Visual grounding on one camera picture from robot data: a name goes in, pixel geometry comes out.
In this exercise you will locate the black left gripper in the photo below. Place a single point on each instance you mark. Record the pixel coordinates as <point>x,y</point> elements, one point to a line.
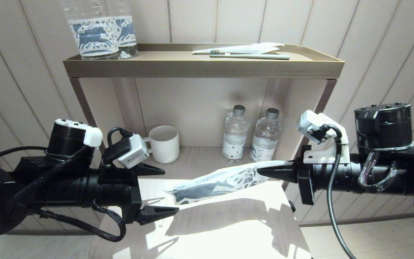
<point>133,205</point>

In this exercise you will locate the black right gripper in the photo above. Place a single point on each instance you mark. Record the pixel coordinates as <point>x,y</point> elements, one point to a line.
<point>306,183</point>

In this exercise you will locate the small white toothpaste tube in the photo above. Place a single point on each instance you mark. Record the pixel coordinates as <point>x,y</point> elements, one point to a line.
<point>161,224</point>

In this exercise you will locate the blue horse print pouch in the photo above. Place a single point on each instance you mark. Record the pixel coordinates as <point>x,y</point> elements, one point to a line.
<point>221,180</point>

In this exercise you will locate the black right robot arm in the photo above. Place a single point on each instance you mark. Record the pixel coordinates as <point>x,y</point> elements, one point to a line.
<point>383,126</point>

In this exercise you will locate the small black knob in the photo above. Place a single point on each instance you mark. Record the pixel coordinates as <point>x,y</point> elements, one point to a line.
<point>292,206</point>

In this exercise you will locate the small clear water bottle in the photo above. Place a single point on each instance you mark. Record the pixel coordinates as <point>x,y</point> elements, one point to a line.
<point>234,136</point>
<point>265,140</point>

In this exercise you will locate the white ribbed mug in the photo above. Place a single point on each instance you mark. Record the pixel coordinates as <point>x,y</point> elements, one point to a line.
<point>165,145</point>

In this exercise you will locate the pale green toothbrush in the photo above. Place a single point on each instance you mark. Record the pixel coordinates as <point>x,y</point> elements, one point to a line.
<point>257,56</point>

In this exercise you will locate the white paper wrapper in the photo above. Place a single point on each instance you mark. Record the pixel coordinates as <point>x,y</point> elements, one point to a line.
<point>253,48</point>

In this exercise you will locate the brown shelf unit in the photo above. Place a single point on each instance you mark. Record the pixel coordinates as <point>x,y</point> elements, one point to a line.
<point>192,68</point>

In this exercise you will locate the large horse label water bottle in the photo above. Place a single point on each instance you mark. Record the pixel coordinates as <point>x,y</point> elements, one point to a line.
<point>128,32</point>
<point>92,36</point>

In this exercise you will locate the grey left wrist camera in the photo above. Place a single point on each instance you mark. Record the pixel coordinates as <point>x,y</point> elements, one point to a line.
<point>135,153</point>

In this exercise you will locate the white right camera bracket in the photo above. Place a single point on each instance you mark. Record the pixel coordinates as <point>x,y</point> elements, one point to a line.
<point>331,154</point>

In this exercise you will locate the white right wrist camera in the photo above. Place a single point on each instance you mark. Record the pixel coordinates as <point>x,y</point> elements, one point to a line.
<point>311,124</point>

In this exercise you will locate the black left camera bracket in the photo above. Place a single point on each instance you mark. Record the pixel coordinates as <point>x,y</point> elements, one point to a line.
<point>115,151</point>

